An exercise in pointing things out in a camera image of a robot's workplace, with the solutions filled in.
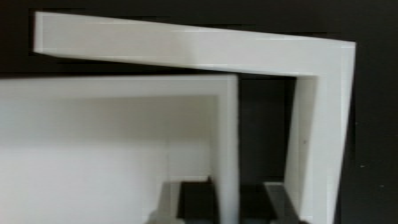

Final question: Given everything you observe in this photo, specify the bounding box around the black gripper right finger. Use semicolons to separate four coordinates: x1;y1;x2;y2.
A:
240;182;309;224

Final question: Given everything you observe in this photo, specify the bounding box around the white fence wall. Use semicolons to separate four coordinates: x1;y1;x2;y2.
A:
34;12;356;224

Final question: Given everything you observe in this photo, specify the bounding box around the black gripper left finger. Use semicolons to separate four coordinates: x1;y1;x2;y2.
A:
155;177;221;224

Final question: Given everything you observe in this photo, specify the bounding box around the white drawer cabinet box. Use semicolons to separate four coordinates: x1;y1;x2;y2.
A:
0;76;238;224

